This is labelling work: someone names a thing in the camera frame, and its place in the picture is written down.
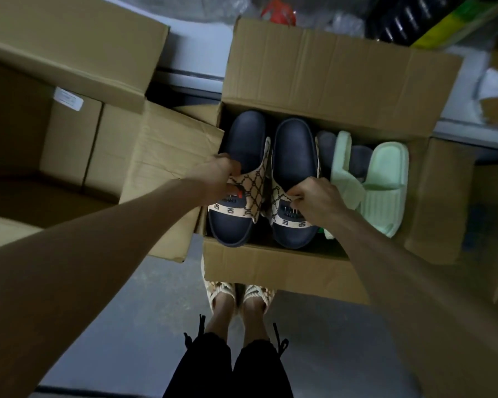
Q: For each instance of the person's right hand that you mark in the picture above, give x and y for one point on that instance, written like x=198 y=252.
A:
x=321 y=201

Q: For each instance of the person's left hand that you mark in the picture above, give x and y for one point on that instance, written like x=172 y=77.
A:
x=211 y=178

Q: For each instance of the person's right fingers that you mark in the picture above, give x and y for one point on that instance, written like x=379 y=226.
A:
x=299 y=195

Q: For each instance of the person's left thumb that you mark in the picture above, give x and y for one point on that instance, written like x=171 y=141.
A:
x=233 y=192

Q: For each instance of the person's right forearm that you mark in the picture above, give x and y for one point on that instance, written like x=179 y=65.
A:
x=419 y=310

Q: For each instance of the person's left forearm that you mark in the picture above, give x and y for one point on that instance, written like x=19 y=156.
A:
x=87 y=277

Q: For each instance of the light green slide sandal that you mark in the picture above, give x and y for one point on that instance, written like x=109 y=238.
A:
x=345 y=174
x=386 y=182

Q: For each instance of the grey slide sandal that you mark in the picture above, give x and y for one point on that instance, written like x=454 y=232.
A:
x=359 y=159

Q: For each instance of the beige woven worn sandal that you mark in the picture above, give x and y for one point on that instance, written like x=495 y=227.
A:
x=262 y=293
x=218 y=288

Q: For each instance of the person's left leg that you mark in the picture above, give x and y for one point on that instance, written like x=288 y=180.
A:
x=220 y=315

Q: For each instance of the person's leg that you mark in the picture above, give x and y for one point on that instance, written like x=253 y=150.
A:
x=220 y=315
x=255 y=323

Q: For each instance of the cardboard box holding sandals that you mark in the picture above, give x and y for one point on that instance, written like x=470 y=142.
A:
x=336 y=74

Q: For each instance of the person's right leg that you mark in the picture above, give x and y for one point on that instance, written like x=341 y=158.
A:
x=255 y=323

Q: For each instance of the person's black trousers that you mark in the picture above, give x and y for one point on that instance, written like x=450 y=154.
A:
x=228 y=368

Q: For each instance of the brown cardboard box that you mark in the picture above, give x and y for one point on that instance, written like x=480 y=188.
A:
x=481 y=227

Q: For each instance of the red plastic object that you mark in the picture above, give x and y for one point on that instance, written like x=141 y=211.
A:
x=279 y=11

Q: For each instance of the clear plastic bag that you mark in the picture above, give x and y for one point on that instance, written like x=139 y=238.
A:
x=228 y=6

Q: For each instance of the white label sticker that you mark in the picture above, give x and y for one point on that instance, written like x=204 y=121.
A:
x=68 y=99

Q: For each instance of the black ribbed object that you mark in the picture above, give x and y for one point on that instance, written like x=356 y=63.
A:
x=411 y=16

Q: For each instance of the large empty cardboard box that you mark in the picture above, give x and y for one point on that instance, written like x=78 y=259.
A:
x=66 y=49

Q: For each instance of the yellow green carton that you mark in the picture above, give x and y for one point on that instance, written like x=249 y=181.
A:
x=460 y=24

